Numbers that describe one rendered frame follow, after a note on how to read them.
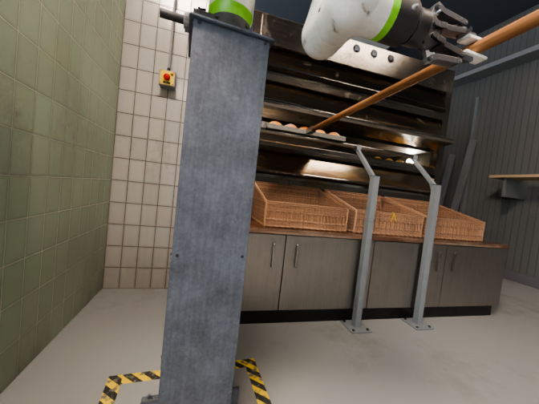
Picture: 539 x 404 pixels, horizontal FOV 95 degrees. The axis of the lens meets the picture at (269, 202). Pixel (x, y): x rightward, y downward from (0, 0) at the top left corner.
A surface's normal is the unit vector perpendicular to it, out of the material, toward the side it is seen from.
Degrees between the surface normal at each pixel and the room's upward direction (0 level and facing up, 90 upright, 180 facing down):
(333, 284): 90
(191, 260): 90
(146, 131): 90
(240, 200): 90
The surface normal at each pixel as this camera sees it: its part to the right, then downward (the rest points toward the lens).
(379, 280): 0.26, 0.07
